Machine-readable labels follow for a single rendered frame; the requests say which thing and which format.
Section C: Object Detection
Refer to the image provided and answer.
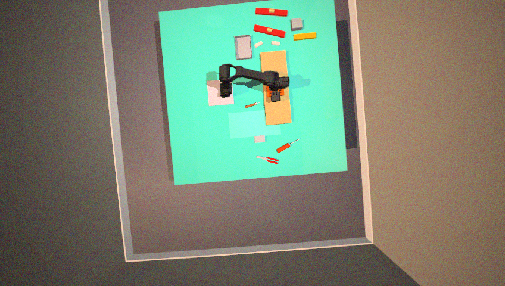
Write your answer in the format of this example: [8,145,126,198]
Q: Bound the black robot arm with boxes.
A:
[219,63,289,98]

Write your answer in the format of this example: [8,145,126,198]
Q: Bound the yellow rectangular bar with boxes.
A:
[294,32,316,41]

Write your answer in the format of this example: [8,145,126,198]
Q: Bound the red long bar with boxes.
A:
[255,8,288,17]
[254,24,286,38]

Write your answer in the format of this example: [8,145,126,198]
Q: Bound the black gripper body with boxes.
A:
[269,87,281,102]

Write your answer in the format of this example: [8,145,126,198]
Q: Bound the orange-handled awl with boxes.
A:
[277,139,299,153]

